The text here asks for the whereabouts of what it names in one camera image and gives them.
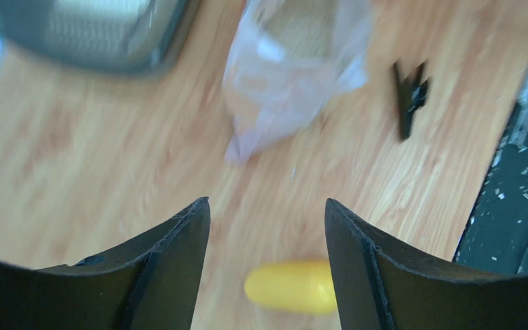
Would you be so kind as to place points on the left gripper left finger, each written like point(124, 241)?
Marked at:
point(148, 282)

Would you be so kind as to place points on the yellow plastic scoop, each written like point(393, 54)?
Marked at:
point(304, 287)

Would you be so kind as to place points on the grey litter box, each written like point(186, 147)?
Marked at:
point(115, 37)

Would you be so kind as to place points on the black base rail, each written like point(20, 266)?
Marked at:
point(495, 238)

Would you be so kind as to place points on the black bag clip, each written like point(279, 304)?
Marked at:
point(412, 94)

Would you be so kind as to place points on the pink cat litter bag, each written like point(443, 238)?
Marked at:
point(286, 61)

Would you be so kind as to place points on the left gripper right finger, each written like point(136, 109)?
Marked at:
point(382, 282)

